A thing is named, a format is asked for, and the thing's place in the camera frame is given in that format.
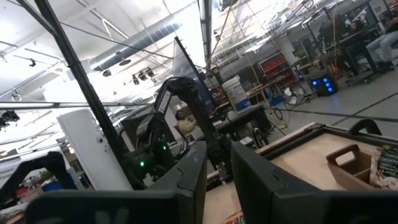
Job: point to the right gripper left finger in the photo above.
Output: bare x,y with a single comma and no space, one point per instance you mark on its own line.
189,186

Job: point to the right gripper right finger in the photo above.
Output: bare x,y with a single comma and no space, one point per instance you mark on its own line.
252,186

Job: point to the beige tea packet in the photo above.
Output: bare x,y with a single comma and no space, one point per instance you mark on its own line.
387,165

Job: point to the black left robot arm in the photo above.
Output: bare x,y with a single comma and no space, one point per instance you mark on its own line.
199,124

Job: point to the neighbour station robot arm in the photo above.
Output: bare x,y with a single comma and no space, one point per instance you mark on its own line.
49,157

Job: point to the person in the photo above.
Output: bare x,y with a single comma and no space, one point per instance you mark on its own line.
186,126
356,28
382,43

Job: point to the dark grey side desk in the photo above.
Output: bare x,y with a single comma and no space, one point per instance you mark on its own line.
245,113

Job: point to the white and blue tub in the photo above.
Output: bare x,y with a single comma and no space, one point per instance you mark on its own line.
234,93

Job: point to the wooden compartment tray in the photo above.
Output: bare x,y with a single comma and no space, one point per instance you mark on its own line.
348,179

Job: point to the black floor fan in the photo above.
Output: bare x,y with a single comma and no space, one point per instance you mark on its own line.
293,95

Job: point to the white panel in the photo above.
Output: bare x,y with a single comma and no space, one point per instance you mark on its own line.
90,149

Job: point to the black tower with blue lights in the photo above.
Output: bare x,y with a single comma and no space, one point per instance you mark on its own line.
323,85

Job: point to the red tool shelf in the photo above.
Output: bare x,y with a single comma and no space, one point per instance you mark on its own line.
275,63

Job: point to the black arched bracket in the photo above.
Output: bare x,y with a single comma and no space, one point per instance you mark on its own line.
365,120

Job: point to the black gantry post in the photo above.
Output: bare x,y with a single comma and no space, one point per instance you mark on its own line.
77,71

